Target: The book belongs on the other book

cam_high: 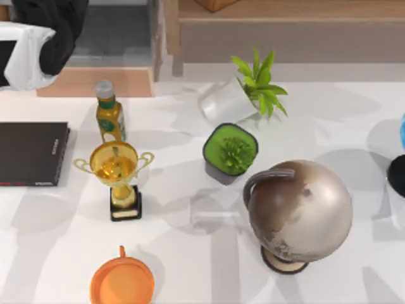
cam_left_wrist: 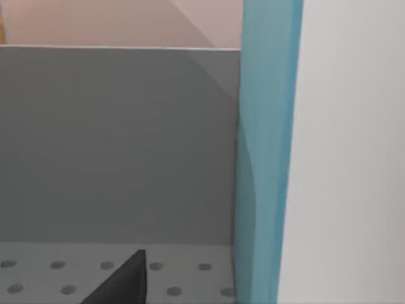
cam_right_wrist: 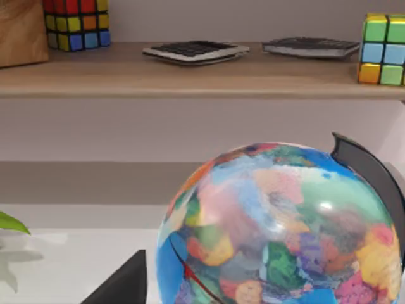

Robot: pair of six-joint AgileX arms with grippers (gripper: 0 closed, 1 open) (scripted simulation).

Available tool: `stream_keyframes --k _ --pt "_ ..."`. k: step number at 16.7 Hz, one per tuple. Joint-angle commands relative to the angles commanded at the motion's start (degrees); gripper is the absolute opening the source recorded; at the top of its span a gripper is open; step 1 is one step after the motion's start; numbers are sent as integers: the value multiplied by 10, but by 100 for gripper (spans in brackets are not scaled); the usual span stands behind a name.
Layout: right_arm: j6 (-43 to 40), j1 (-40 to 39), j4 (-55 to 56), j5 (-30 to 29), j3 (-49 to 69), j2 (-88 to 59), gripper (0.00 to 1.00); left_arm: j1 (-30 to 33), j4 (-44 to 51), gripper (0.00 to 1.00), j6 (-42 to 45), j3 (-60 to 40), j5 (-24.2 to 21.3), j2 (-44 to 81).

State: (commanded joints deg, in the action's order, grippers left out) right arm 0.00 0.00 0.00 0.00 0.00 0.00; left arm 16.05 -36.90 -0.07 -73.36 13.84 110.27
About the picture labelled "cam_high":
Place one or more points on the dark pot with green plant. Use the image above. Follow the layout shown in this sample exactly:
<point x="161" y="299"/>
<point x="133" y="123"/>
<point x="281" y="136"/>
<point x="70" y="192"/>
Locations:
<point x="229" y="152"/>

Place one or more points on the white pot with green plant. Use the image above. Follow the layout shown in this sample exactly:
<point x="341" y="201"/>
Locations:
<point x="223" y="101"/>

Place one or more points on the gold trophy with black base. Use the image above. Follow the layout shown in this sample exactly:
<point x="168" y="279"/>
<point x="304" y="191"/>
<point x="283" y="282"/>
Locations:
<point x="113" y="164"/>

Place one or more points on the yellow bottle with grey cap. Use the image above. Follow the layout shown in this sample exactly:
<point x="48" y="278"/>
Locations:
<point x="109" y="117"/>

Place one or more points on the brown globe on stand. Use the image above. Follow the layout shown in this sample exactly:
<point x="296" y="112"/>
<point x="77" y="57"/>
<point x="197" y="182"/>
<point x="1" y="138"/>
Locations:
<point x="303" y="209"/>

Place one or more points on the pale wooden drawer front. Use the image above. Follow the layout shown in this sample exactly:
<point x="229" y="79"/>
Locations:
<point x="95" y="81"/>

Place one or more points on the wooden open shelves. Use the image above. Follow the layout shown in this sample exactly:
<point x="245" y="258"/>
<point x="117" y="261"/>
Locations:
<point x="284" y="38"/>

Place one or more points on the grey pierced drawer inside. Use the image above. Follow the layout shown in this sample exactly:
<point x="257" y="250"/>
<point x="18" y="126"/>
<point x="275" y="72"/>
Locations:
<point x="114" y="38"/>

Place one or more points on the orange cup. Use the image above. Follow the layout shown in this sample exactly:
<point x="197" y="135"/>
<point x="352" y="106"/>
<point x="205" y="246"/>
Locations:
<point x="121" y="282"/>

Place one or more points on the black book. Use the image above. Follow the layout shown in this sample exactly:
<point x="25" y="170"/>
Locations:
<point x="28" y="152"/>

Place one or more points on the blue globe with black base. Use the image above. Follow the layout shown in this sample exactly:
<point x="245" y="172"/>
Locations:
<point x="399" y="174"/>

